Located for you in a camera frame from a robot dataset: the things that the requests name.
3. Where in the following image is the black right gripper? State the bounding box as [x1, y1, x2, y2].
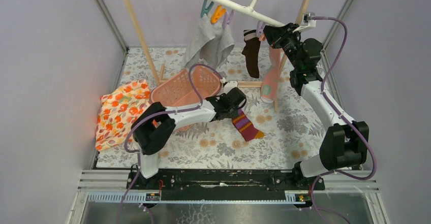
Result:
[261, 24, 301, 70]

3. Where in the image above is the purple striped sock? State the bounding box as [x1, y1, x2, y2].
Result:
[232, 110, 265, 142]

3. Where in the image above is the pink plastic laundry basket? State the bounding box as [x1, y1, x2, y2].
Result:
[144, 65, 221, 133]

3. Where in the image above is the white plastic clip hanger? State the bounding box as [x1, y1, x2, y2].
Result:
[210, 0, 285, 27]

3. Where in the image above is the wooden drying rack frame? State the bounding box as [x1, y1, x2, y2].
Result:
[114, 0, 319, 113]

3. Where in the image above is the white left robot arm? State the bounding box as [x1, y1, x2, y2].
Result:
[131, 87, 247, 189]

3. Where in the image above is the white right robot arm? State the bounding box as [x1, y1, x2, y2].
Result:
[263, 23, 369, 189]

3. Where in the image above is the pink hanging sock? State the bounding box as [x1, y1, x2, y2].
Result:
[261, 47, 282, 104]

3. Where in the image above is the purple clothespin middle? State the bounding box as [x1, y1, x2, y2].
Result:
[256, 20, 266, 38]

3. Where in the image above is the purple clothespin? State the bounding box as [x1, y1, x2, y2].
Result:
[222, 10, 234, 29]
[256, 20, 266, 38]

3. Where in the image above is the dark brown hanging sock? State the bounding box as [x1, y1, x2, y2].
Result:
[241, 29, 261, 78]

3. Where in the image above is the floral patterned table mat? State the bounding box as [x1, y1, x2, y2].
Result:
[96, 46, 325, 169]

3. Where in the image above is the grey hanging towel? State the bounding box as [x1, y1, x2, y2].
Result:
[182, 14, 235, 69]

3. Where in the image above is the purple clothespin left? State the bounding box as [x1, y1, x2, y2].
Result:
[222, 10, 234, 29]

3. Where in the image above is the orange clothespin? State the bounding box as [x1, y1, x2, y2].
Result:
[210, 5, 226, 24]

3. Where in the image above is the teal clothespin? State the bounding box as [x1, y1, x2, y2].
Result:
[200, 0, 214, 18]

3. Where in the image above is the orange floral cloth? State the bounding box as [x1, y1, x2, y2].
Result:
[95, 79, 150, 152]

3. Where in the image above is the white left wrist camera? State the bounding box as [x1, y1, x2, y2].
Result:
[223, 81, 238, 94]

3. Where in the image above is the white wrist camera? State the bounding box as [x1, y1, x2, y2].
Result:
[293, 12, 316, 33]
[223, 81, 238, 94]

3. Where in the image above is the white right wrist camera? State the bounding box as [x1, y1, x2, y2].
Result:
[293, 12, 316, 33]

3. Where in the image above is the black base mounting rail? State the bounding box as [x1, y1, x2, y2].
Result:
[126, 169, 325, 196]

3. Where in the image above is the grey slotted cable duct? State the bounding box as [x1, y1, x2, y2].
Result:
[88, 191, 311, 205]

